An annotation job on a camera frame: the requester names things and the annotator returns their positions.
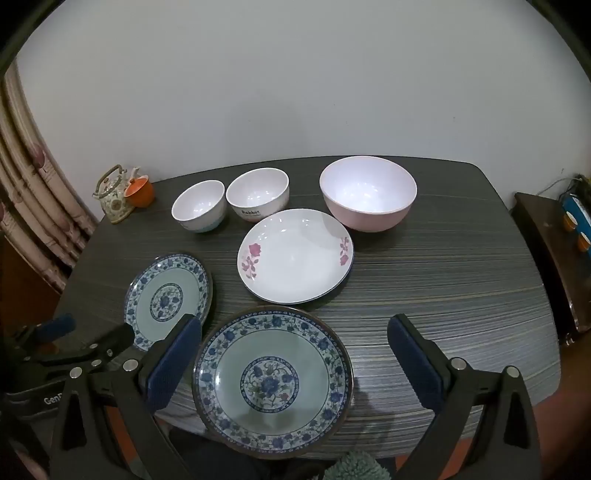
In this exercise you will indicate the beige patterned curtain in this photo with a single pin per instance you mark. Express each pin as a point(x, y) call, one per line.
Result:
point(32, 184)

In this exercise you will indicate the small blue patterned plate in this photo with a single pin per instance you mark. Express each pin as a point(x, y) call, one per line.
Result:
point(161, 295)

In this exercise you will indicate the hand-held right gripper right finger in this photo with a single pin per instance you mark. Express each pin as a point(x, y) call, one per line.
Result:
point(415, 364)

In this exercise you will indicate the small white and blue bowl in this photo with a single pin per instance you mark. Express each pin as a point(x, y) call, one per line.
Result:
point(198, 203)

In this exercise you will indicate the blue box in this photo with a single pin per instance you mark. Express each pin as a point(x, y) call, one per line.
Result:
point(575, 207)

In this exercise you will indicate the orange lidded cup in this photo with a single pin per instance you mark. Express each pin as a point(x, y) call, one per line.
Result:
point(141, 194)

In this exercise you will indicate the floral ceramic teapot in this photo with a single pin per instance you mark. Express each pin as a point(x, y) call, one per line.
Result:
point(115, 203)

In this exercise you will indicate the dark wooden side cabinet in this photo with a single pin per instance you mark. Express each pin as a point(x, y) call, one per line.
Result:
point(545, 240)

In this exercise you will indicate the white plate with pink flowers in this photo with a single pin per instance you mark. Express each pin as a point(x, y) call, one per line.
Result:
point(295, 258)

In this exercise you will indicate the large blue patterned plate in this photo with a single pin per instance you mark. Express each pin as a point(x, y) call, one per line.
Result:
point(272, 383)

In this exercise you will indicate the large pink bowl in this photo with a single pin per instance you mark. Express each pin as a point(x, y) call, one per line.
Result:
point(369, 189)

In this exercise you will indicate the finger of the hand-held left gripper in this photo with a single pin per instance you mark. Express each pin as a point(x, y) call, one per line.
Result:
point(57, 325)
point(113, 339)

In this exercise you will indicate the green fluffy cloth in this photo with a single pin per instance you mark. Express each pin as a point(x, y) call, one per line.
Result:
point(355, 468)

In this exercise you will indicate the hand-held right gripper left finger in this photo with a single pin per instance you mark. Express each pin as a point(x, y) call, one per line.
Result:
point(175, 364)

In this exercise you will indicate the white cup with text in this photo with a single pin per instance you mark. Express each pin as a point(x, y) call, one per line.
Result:
point(258, 191)

